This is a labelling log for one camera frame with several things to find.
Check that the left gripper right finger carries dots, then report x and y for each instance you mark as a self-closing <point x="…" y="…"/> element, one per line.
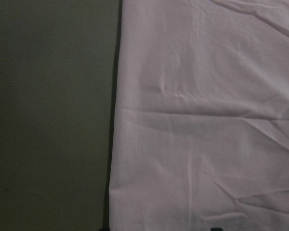
<point x="216" y="229"/>

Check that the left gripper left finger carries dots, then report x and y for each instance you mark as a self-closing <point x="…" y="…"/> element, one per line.
<point x="104" y="229"/>

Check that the pink Snoopy t-shirt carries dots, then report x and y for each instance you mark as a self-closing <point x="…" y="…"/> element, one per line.
<point x="201" y="127"/>

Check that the brown paper table cover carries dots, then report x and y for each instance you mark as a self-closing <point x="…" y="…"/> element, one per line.
<point x="58" y="69"/>

